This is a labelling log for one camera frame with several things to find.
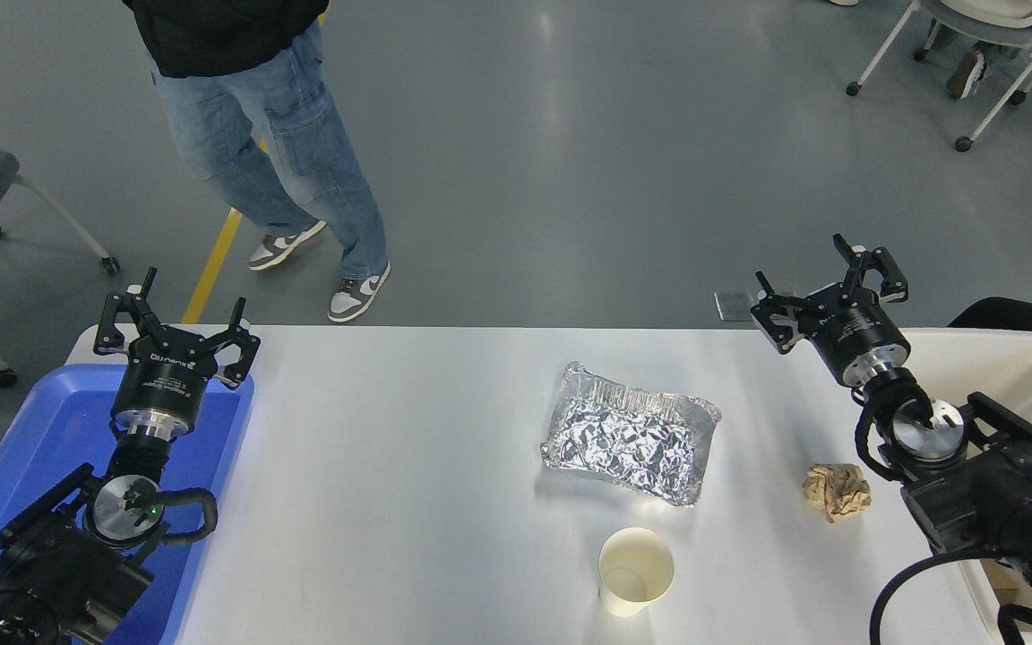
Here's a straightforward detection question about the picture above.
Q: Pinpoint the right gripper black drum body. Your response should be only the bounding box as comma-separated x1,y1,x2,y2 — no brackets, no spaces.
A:
796,298,911,383

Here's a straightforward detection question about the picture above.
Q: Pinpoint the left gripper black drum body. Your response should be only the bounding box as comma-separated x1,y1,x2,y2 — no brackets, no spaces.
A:
113,331,218,422

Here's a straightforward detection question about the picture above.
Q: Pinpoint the pale paper cup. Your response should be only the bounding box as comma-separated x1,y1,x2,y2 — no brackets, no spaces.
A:
598,527,675,618

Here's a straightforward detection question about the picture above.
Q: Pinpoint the square metal floor plate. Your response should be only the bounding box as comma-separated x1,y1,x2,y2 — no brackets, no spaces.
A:
714,290,759,322

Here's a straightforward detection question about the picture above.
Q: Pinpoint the blue plastic tray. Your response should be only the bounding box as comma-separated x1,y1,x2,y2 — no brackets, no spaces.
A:
0,363,255,645

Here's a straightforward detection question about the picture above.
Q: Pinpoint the crumpled tan paper ball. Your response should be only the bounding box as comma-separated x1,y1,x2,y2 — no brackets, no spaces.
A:
803,462,873,523

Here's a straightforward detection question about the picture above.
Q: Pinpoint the large pale bin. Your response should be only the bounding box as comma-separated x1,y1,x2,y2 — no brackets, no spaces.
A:
890,328,1032,645

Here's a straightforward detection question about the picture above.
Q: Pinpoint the crumpled silver foil tray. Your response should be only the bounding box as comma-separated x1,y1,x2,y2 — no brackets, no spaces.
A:
540,361,722,508

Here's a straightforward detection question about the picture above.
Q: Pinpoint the person's foot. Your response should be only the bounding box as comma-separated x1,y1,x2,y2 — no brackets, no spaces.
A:
946,48,988,100

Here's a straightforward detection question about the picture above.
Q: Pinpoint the person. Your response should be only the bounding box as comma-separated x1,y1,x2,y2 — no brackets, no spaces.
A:
122,0,392,324

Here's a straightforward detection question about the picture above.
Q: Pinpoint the white wheeled chair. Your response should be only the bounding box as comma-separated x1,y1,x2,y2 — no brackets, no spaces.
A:
846,0,1032,152

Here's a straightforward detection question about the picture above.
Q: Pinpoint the brown cardboard piece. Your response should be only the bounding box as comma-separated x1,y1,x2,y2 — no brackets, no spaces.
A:
985,555,1020,615

